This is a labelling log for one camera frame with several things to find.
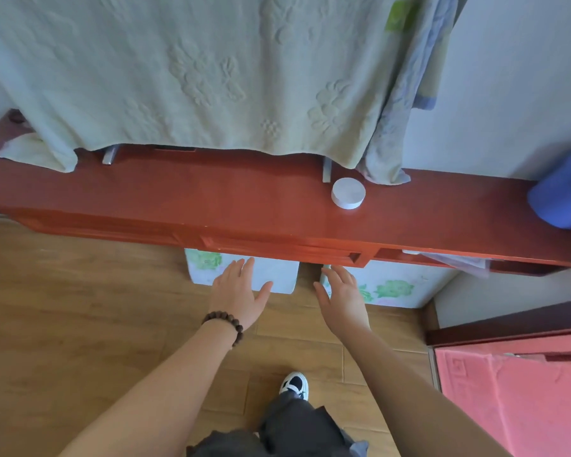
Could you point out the person's left hand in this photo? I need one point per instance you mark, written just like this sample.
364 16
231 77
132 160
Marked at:
238 295

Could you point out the pale green embossed towel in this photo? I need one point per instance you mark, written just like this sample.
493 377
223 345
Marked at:
171 66

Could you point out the person's right forearm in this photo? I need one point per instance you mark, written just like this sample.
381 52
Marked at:
409 404

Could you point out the red wooden table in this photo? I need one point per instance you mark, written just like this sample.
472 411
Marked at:
219 195

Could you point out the person's right black white shoe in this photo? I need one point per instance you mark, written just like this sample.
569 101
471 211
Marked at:
295 385

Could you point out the blue plastic jar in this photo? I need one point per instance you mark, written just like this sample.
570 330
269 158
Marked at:
561 195

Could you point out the white paper sheets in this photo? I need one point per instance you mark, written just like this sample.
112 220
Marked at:
457 261

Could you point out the dark wooden door frame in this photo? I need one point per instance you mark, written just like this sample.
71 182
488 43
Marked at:
504 321

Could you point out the blue patterned towel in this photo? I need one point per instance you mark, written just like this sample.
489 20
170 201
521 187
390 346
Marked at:
399 137

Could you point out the red embossed carpet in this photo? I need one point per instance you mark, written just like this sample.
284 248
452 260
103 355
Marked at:
518 399

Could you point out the white green floral box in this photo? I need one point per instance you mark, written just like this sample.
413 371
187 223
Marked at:
409 285
276 276

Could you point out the dark grey trousers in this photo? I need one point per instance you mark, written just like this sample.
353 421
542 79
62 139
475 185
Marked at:
295 428

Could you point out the person's left forearm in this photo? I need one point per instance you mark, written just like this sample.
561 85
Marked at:
157 399

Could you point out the person's right hand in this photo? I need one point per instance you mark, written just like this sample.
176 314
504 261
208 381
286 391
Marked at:
345 304

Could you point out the white round compact case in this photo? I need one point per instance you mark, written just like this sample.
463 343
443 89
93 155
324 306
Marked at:
348 192

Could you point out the silver stand foot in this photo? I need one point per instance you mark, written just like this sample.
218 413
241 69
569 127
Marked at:
110 155
327 170

